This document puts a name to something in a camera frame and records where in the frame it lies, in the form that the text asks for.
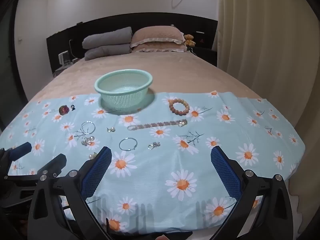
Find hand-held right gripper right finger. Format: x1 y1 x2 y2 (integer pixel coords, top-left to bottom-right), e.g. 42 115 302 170
209 145 293 240

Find white bedside appliance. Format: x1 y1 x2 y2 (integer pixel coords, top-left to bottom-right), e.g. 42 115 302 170
58 51 69 67

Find beige ruffled pillow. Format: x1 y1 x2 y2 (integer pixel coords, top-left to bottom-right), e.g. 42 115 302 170
131 44 188 53
130 26 186 47

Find black headboard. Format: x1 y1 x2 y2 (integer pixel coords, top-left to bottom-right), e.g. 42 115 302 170
46 12 218 75

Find silver pearl earring cluster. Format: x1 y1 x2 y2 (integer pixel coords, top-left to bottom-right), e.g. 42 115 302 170
81 136 97 146

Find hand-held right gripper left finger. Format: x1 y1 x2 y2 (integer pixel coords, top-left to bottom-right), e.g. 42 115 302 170
27 146 113 240

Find black bedside table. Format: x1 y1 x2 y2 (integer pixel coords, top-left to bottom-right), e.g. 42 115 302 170
192 47 217 67

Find brown teddy bear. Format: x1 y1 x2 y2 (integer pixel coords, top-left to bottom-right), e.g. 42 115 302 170
184 34 196 47

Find green plastic mesh basket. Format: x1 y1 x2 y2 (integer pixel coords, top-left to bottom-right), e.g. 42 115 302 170
94 70 153 108

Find thin silver bangle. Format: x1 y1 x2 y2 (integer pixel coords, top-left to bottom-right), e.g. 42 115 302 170
80 121 96 135
119 137 138 151

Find dark frosted glass door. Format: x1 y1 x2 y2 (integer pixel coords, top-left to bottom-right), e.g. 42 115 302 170
0 0 28 130

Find pink grey bead strand bracelet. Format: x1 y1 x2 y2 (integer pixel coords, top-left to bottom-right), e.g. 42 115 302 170
127 119 188 131

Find cream curtain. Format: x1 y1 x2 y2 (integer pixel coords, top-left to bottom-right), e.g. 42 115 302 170
216 0 320 130

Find grey stacked pillows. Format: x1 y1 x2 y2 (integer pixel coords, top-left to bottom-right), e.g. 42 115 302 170
82 27 133 50

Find bed with beige bedspread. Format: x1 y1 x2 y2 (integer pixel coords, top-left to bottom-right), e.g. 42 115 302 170
25 49 308 240

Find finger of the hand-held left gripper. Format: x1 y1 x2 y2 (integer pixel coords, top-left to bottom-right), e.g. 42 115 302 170
0 142 32 178
37 154 67 180

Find wooden bead bracelet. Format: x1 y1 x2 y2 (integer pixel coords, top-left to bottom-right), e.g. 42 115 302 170
168 98 190 116

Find blue daisy print cloth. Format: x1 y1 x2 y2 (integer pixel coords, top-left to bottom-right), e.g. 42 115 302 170
0 91 307 235

